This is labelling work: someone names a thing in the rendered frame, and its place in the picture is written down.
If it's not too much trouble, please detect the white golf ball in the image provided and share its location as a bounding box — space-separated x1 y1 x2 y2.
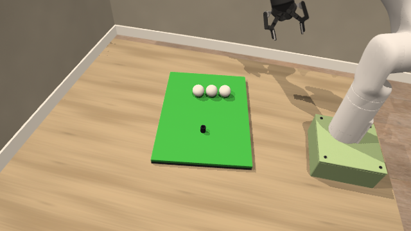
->
219 85 231 97
193 85 204 96
206 85 218 97

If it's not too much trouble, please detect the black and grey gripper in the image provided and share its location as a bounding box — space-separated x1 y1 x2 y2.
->
263 0 309 40

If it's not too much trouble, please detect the green rectangular mat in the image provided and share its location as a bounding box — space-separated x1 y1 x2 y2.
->
151 72 252 170

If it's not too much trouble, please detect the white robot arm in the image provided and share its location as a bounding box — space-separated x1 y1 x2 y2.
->
328 0 411 144

